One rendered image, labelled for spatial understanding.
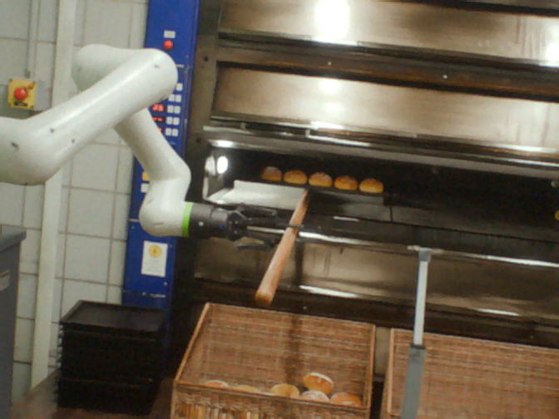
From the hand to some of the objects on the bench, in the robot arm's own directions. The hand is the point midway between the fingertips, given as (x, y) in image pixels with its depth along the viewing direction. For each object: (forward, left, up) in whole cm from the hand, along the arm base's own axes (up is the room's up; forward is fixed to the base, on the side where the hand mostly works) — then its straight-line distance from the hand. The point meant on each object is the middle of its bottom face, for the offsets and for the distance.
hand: (289, 232), depth 249 cm
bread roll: (+4, +39, -60) cm, 72 cm away
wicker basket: (+1, +30, -62) cm, 68 cm away
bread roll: (+23, +38, -59) cm, 74 cm away
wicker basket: (+60, +23, -62) cm, 89 cm away
